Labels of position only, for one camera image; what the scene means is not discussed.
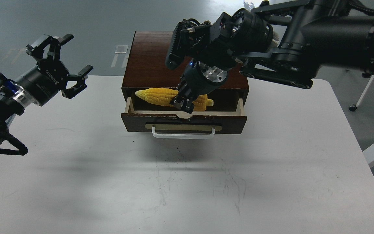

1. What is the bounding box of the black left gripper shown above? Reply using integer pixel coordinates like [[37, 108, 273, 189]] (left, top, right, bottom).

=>
[[14, 34, 94, 106]]

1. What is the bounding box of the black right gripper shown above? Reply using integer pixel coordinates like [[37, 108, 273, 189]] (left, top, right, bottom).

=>
[[169, 61, 228, 114]]

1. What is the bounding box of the yellow corn cob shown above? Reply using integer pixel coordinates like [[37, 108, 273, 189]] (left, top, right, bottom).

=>
[[135, 88, 214, 111]]

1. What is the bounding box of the wooden drawer with white handle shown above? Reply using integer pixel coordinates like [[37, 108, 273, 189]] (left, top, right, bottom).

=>
[[121, 97, 247, 139]]

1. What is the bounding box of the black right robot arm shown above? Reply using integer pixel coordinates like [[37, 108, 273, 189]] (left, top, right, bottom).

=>
[[165, 0, 374, 113]]

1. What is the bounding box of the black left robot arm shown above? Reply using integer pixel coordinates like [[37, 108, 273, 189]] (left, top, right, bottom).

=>
[[0, 34, 93, 156]]

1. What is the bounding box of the dark wooden cabinet box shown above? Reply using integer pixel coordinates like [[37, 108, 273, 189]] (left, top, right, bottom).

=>
[[121, 31, 249, 111]]

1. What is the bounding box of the white chair frame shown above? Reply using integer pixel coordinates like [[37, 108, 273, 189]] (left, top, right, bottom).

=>
[[348, 75, 374, 112]]

